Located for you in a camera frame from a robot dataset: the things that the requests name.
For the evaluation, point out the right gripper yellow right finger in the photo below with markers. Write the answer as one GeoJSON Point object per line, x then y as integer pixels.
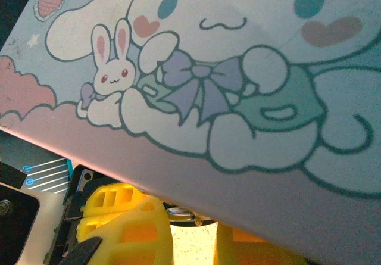
{"type": "Point", "coordinates": [253, 251]}

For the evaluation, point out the blue cartoon tin box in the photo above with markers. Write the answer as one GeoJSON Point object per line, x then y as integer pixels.
{"type": "Point", "coordinates": [208, 98]}

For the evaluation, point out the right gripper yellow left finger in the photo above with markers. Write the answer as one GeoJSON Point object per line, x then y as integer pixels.
{"type": "Point", "coordinates": [134, 241]}

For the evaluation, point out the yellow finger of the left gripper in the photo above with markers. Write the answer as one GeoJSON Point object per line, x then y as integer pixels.
{"type": "Point", "coordinates": [119, 192]}

